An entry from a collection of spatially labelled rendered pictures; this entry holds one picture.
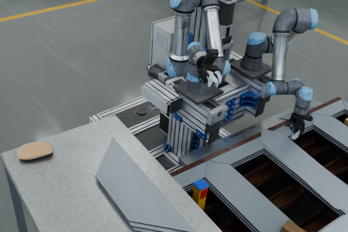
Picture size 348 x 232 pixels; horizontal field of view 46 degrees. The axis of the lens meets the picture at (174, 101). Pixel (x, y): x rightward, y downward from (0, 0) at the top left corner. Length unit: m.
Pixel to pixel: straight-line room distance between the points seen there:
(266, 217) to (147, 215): 0.65
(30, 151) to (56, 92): 2.38
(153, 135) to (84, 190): 1.65
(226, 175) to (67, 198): 0.86
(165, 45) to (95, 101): 1.58
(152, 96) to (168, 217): 1.07
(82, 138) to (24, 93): 2.34
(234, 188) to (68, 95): 2.51
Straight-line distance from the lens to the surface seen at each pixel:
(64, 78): 4.54
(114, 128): 2.12
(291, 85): 2.41
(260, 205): 2.12
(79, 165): 1.93
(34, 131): 3.85
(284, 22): 2.33
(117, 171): 1.86
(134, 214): 1.69
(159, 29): 2.77
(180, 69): 2.31
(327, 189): 2.32
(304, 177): 2.34
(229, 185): 2.17
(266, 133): 2.55
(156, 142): 3.33
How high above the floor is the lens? 2.38
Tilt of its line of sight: 35 degrees down
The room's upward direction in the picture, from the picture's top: 5 degrees clockwise
